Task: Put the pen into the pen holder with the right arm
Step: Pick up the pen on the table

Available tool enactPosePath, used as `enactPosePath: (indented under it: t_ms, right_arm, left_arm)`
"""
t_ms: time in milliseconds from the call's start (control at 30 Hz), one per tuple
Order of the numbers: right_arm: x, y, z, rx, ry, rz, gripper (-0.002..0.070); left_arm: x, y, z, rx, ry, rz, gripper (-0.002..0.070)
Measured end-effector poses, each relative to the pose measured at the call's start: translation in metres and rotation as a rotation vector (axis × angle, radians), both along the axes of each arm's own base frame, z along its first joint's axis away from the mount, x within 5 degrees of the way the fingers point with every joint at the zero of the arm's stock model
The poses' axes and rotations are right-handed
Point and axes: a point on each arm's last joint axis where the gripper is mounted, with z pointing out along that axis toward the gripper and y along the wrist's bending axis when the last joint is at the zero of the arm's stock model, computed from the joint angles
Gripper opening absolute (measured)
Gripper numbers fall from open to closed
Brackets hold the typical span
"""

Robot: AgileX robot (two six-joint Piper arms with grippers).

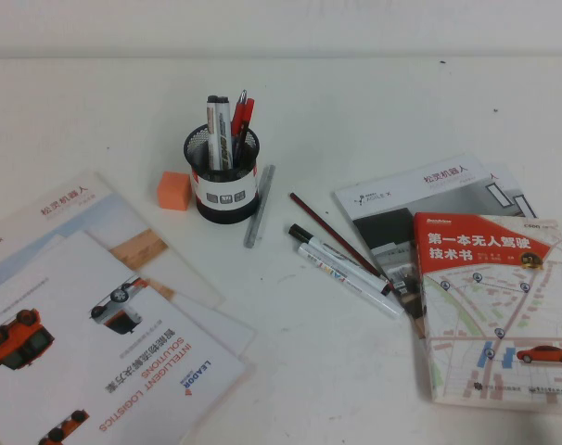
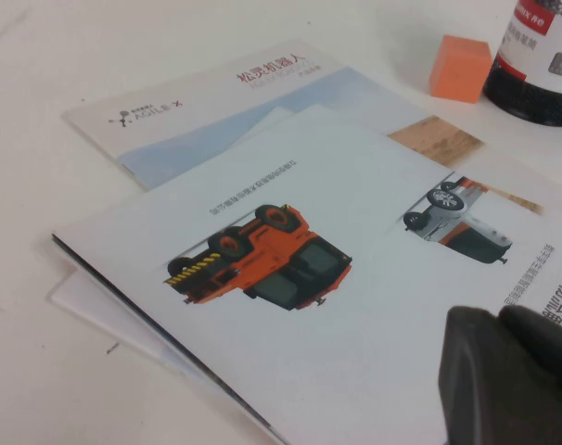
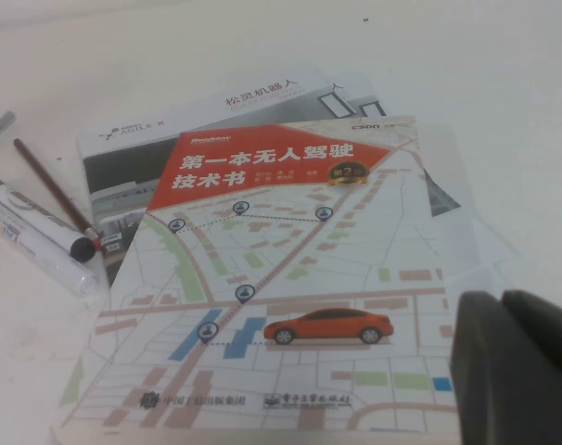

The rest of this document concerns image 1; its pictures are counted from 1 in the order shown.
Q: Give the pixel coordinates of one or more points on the white paint marker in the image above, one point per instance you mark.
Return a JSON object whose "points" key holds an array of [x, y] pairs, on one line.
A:
{"points": [[350, 282]]}

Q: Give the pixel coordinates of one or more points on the black mesh pen holder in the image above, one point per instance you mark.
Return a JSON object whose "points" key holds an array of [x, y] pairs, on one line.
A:
{"points": [[225, 208]]}

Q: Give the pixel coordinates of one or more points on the red capped pen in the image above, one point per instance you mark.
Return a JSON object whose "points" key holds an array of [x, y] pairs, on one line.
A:
{"points": [[248, 111]]}

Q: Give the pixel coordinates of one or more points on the dark red pencil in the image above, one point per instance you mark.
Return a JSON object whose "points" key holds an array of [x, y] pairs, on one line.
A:
{"points": [[327, 228]]}

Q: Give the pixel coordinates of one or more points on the white marker with black cap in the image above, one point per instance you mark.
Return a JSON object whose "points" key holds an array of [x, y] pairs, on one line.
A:
{"points": [[336, 256]]}

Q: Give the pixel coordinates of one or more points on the grey AgileX brochure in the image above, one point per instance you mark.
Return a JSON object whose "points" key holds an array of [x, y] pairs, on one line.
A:
{"points": [[378, 199]]}

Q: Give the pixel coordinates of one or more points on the grey marker with black cap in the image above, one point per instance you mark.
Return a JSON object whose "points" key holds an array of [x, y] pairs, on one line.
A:
{"points": [[218, 134]]}

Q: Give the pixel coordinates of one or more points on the orange foam cube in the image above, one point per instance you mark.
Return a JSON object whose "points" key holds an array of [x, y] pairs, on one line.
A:
{"points": [[173, 192]]}

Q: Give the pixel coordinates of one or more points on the white paper sheet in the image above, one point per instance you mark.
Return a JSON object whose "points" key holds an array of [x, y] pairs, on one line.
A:
{"points": [[216, 324]]}

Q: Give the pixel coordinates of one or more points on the red and white map book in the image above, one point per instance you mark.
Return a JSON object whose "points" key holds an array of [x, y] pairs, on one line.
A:
{"points": [[494, 301]]}

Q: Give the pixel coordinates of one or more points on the AgileX brochure with wood picture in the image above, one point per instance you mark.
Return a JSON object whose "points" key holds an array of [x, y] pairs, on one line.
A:
{"points": [[54, 204]]}

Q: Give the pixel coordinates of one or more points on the white brochure with grey frames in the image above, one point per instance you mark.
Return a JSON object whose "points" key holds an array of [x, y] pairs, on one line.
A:
{"points": [[517, 194]]}

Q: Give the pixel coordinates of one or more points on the LEADOR brochure with orange vehicles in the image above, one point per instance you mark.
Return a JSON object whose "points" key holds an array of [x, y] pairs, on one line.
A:
{"points": [[77, 347]]}

